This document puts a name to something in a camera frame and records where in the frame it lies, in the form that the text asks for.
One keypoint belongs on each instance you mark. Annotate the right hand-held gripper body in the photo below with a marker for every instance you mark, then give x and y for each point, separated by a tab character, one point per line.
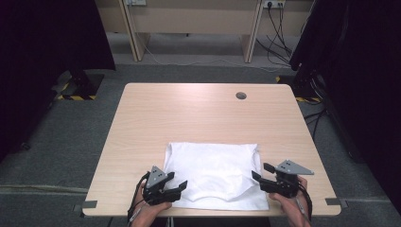
285	184

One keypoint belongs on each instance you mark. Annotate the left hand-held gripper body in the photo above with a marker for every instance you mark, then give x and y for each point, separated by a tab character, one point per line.
157	189

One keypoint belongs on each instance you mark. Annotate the white printed t-shirt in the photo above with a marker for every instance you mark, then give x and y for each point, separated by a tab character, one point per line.
217	176

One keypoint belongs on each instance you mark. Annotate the person's left hand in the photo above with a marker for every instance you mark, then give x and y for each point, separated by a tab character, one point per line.
146	214

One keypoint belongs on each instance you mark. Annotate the person's right hand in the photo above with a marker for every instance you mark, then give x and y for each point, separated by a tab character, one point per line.
298	209

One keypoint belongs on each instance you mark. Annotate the black stand base striped tape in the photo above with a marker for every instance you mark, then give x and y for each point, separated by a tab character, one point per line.
302	88
83	86

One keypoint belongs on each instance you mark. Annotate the black curtain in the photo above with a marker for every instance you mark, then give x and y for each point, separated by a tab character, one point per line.
362	78
47	47

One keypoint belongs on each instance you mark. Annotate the beige wooden desk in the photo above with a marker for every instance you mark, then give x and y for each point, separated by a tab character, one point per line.
195	19

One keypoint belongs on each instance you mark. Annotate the grey table corner bracket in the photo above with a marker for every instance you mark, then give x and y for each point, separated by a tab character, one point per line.
88	205
335	202

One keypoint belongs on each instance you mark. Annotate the white wall socket with plugs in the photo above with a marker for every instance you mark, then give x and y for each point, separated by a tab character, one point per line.
273	3

